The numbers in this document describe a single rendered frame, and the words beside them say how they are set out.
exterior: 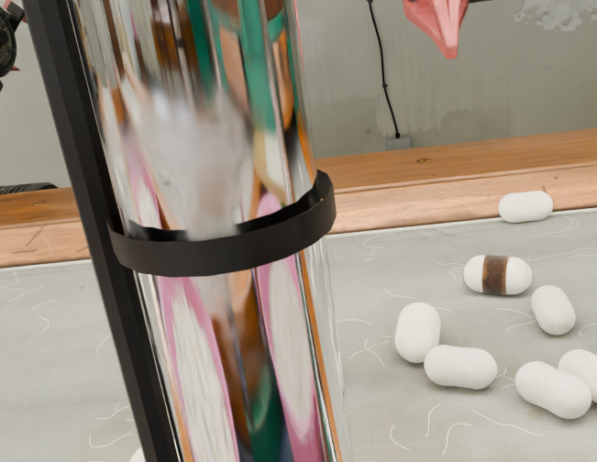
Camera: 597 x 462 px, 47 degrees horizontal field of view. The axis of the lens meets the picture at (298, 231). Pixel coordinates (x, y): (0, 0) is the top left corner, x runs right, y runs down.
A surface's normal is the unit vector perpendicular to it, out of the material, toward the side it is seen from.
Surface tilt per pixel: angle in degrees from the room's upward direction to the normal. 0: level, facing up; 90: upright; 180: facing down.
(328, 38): 90
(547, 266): 0
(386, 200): 45
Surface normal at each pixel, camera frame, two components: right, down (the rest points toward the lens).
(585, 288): -0.13, -0.92
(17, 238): -0.12, -0.38
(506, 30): -0.01, 0.37
